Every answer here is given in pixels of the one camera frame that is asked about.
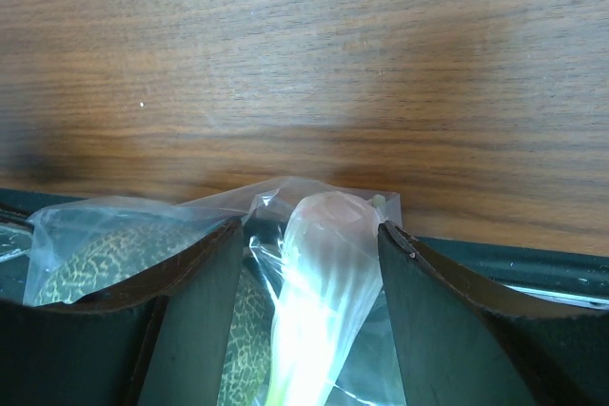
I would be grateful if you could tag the clear orange zip top bag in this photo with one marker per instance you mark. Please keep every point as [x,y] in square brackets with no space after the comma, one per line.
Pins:
[64,271]

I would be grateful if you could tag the green toy vegetable stick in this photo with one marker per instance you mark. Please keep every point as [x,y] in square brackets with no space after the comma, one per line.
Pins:
[332,277]

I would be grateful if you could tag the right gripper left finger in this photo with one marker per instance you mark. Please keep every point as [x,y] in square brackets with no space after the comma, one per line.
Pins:
[158,338]

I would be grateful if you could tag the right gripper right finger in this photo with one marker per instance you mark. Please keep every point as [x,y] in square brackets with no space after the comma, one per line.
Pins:
[465,339]

